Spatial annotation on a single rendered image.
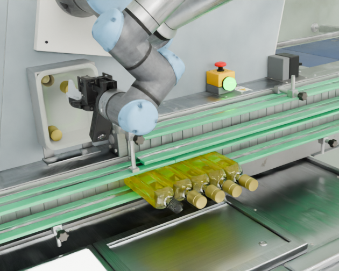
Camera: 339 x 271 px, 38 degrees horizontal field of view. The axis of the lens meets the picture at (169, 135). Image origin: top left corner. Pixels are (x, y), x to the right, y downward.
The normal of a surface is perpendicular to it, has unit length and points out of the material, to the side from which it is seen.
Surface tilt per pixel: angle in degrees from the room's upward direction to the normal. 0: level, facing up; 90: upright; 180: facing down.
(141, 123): 1
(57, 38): 0
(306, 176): 90
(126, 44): 18
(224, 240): 90
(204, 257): 90
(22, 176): 90
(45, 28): 0
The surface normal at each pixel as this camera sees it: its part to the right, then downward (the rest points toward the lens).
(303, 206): -0.08, -0.93
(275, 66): -0.85, 0.23
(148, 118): 0.53, 0.27
